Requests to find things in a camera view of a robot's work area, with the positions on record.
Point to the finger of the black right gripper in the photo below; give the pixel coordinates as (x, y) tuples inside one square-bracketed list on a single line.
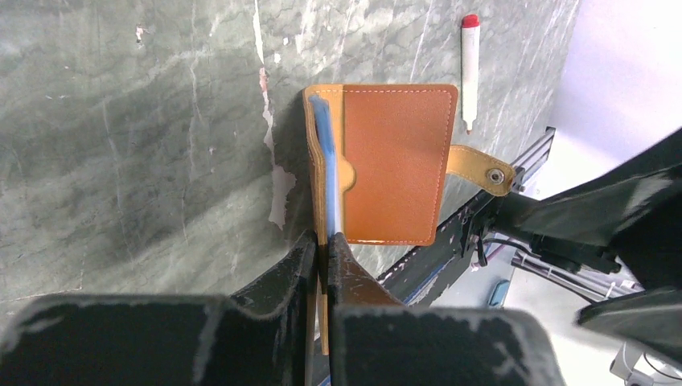
[(629, 217), (652, 319)]

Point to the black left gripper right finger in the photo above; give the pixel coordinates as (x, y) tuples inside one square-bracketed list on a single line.
[(375, 339)]

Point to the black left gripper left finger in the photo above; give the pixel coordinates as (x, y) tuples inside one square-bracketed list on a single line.
[(260, 335)]

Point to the brown leather card holder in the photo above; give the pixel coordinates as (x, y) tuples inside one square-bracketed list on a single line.
[(379, 157)]

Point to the red capped white marker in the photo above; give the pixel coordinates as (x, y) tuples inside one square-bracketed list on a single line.
[(470, 40)]

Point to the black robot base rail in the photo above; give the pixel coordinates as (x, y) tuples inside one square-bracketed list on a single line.
[(423, 273)]

